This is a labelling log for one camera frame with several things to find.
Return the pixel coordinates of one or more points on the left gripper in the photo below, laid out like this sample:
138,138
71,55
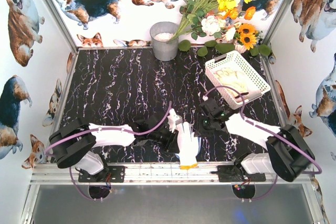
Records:
170,140

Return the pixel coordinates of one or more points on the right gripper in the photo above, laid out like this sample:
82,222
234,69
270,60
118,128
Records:
200,128

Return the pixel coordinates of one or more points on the blue dotted glove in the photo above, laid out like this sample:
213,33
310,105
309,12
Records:
188,146
199,141

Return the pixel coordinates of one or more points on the cream rubber glove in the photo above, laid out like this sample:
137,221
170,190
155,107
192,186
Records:
235,80

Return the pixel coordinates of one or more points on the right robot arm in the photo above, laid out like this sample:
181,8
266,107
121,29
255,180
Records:
286,152

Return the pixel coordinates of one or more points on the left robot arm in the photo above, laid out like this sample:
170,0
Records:
72,144

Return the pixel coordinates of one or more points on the white plastic storage basket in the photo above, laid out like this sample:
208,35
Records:
256,85

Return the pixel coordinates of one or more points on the grey metal bucket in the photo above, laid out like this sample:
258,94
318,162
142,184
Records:
164,44

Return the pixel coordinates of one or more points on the artificial flower bouquet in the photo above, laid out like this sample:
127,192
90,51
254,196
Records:
225,21

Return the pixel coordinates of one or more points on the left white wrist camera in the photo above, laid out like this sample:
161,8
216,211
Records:
175,121

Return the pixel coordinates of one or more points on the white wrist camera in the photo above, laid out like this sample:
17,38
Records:
175,121
205,98

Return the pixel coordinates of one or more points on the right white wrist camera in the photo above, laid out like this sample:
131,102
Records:
205,98

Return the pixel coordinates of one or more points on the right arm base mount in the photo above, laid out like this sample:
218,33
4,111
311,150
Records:
231,173

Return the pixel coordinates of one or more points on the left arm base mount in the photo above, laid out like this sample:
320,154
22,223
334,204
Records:
113,174

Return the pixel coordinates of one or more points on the aluminium front rail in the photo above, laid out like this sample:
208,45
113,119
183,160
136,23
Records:
138,174

